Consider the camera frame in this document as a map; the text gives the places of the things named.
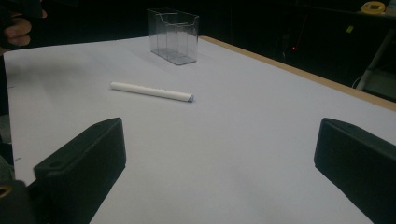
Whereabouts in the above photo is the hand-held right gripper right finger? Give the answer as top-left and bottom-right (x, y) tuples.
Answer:
(313, 117), (396, 224)

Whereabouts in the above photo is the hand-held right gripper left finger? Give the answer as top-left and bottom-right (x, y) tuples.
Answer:
(33, 117), (127, 224)

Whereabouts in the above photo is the white pen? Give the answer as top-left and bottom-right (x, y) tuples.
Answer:
(109, 81), (195, 104)

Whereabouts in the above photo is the clear plastic holder box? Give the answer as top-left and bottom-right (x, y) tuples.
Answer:
(147, 7), (200, 66)

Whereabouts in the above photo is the grey metal stand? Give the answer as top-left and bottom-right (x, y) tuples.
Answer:
(355, 28), (396, 91)

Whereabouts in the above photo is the yellow tape roll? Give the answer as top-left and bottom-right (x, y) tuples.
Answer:
(361, 1), (387, 15)

